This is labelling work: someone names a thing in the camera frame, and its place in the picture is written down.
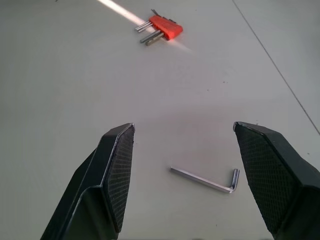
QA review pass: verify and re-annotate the red hex key set holder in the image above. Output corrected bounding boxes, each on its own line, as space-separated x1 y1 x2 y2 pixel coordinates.
148 15 184 41

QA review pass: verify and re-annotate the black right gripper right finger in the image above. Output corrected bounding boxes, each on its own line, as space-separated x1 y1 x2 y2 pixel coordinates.
233 121 320 240

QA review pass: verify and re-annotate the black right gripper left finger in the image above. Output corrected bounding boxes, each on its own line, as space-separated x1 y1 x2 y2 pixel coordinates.
39 122 136 240

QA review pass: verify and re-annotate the silver hex key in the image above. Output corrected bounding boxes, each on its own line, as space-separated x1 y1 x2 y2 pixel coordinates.
170 167 241 194

